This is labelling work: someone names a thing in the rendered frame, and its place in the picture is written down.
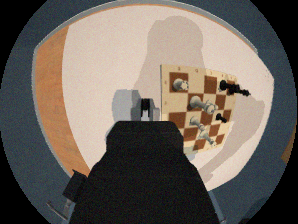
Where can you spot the white rook chess piece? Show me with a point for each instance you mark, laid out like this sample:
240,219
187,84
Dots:
179,84

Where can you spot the white chess queen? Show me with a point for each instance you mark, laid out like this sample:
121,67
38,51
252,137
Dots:
204,134

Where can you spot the white chess king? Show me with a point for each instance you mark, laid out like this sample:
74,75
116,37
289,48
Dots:
195,102

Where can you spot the small chessboard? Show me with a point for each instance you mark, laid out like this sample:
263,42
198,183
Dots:
175,104

